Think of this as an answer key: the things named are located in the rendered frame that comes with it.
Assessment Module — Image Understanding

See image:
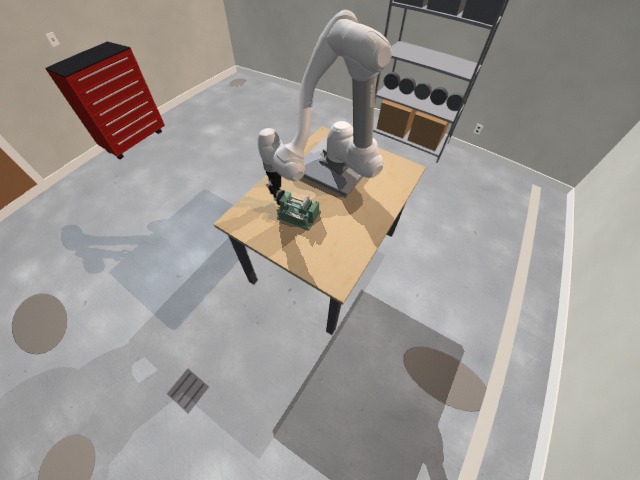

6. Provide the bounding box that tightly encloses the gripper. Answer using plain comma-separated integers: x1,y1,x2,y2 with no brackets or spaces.
266,171,281,201

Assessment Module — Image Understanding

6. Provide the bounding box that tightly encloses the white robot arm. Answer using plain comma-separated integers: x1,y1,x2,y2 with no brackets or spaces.
258,10,392,181

